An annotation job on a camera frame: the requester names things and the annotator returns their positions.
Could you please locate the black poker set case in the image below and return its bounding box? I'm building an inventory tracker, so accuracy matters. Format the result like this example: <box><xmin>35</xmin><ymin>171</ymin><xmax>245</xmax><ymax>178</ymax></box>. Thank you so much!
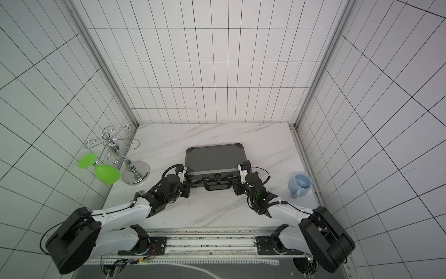
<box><xmin>185</xmin><ymin>143</ymin><xmax>247</xmax><ymax>191</ymax></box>

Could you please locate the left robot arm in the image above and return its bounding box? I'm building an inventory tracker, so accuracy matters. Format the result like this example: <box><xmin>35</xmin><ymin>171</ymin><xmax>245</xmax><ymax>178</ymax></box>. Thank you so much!
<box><xmin>45</xmin><ymin>174</ymin><xmax>193</xmax><ymax>274</ymax></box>

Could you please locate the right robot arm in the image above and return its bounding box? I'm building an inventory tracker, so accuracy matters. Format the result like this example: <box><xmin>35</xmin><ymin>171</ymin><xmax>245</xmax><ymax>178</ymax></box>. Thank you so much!
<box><xmin>230</xmin><ymin>173</ymin><xmax>355</xmax><ymax>273</ymax></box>

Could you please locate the chrome glass holder stand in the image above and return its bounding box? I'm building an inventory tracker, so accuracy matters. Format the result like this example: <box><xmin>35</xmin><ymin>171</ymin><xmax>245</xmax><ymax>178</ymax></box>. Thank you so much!
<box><xmin>84</xmin><ymin>124</ymin><xmax>150</xmax><ymax>186</ymax></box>

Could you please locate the light blue mug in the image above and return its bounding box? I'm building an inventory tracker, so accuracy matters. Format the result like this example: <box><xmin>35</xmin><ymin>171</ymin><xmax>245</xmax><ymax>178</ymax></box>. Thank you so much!
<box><xmin>288</xmin><ymin>173</ymin><xmax>313</xmax><ymax>199</ymax></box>

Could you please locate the green plastic wine glass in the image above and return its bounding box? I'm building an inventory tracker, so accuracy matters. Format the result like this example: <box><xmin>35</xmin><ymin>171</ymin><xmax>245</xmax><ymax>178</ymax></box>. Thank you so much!
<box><xmin>78</xmin><ymin>153</ymin><xmax>121</xmax><ymax>185</ymax></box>

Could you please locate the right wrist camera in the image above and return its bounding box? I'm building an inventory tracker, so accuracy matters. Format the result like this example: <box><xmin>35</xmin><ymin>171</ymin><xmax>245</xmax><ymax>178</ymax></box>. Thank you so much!
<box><xmin>238</xmin><ymin>160</ymin><xmax>252</xmax><ymax>184</ymax></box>

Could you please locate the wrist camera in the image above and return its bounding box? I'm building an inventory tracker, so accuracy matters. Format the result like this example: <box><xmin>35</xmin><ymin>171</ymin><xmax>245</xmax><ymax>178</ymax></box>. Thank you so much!
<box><xmin>175</xmin><ymin>166</ymin><xmax>187</xmax><ymax>183</ymax></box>
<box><xmin>238</xmin><ymin>160</ymin><xmax>252</xmax><ymax>184</ymax></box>

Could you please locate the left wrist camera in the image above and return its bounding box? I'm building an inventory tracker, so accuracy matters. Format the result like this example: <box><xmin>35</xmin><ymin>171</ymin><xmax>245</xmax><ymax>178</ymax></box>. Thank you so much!
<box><xmin>175</xmin><ymin>166</ymin><xmax>187</xmax><ymax>183</ymax></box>

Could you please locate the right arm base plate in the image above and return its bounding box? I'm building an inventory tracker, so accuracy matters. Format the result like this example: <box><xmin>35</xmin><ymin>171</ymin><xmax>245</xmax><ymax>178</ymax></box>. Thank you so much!
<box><xmin>254</xmin><ymin>237</ymin><xmax>304</xmax><ymax>256</ymax></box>

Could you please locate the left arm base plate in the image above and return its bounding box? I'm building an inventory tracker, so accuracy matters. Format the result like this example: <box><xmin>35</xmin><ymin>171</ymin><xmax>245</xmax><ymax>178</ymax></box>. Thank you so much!
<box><xmin>117</xmin><ymin>237</ymin><xmax>168</xmax><ymax>256</ymax></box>

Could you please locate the aluminium mounting rail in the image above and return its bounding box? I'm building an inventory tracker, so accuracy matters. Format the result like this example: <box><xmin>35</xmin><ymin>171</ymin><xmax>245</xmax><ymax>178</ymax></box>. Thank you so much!
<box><xmin>84</xmin><ymin>230</ymin><xmax>300</xmax><ymax>266</ymax></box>

